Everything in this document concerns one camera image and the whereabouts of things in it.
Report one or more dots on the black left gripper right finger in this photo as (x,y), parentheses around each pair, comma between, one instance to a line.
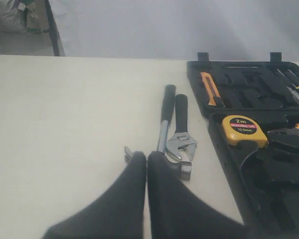
(176,213)

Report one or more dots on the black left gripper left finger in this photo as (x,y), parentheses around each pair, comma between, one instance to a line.
(117,214)

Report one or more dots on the claw hammer black handle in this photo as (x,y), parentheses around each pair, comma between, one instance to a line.
(181,169)

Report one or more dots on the adjustable wrench black handle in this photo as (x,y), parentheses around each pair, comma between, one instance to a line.
(181,140)

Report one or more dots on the black plastic tool case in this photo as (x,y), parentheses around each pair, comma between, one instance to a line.
(264,181)

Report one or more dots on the yellow tape measure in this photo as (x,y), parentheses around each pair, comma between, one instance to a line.
(239,128)

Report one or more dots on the orange utility knife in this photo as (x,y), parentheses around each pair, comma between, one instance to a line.
(213,93)

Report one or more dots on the black metal stand pole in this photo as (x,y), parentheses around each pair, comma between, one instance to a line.
(49,26)

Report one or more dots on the brown cardboard box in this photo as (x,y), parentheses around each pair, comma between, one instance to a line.
(36,16)

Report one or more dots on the white sack in background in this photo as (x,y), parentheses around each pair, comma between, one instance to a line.
(11,18)

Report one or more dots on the orange handled pliers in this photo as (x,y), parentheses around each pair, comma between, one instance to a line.
(286,137)

